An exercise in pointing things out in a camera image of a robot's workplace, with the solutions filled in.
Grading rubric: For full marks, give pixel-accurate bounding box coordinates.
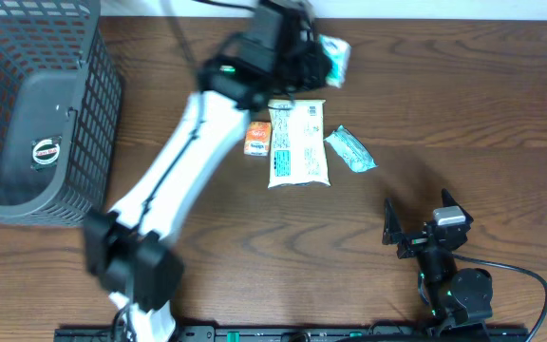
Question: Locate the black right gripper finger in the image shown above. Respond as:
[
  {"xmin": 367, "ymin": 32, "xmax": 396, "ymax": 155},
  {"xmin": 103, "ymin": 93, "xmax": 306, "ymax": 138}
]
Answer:
[
  {"xmin": 441, "ymin": 188, "xmax": 474, "ymax": 223},
  {"xmin": 382, "ymin": 199, "xmax": 403, "ymax": 245}
]

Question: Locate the teal Kleenex tissue box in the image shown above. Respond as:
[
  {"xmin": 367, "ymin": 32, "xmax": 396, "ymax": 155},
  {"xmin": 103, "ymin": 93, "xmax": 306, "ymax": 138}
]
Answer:
[{"xmin": 320, "ymin": 34, "xmax": 351, "ymax": 88}]

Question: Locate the orange Kleenex tissue pack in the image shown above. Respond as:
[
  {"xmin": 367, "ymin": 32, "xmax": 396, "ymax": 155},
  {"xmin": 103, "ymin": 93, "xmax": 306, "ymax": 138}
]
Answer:
[{"xmin": 244, "ymin": 122, "xmax": 272, "ymax": 157}]

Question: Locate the wet wipes pack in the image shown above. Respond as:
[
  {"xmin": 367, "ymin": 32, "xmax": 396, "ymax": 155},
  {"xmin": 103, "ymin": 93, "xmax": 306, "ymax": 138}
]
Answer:
[{"xmin": 268, "ymin": 100, "xmax": 330, "ymax": 188}]

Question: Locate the green tissue pack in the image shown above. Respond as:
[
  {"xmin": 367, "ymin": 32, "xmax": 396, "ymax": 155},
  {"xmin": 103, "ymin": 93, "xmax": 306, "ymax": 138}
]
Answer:
[{"xmin": 325, "ymin": 125, "xmax": 377, "ymax": 173}]

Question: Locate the round sticker item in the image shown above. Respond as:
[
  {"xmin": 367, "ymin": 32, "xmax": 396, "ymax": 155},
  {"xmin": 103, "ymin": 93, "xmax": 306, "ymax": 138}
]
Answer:
[{"xmin": 31, "ymin": 135, "xmax": 62, "ymax": 171}]

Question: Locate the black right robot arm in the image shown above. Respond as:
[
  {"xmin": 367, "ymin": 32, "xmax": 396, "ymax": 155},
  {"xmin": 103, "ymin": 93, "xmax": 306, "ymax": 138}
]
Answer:
[{"xmin": 382, "ymin": 189, "xmax": 493, "ymax": 336}]

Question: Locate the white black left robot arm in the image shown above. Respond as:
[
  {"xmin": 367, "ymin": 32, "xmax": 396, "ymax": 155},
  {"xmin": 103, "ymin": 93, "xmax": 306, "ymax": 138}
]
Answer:
[{"xmin": 83, "ymin": 19, "xmax": 331, "ymax": 341}]

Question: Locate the grey plastic mesh basket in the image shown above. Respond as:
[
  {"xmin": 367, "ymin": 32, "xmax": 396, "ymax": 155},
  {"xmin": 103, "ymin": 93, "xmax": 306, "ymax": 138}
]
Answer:
[{"xmin": 0, "ymin": 0, "xmax": 123, "ymax": 226}]

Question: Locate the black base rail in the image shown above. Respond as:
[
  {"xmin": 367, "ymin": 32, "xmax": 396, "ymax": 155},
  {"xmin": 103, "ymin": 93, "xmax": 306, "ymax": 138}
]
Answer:
[{"xmin": 53, "ymin": 324, "xmax": 531, "ymax": 342}]

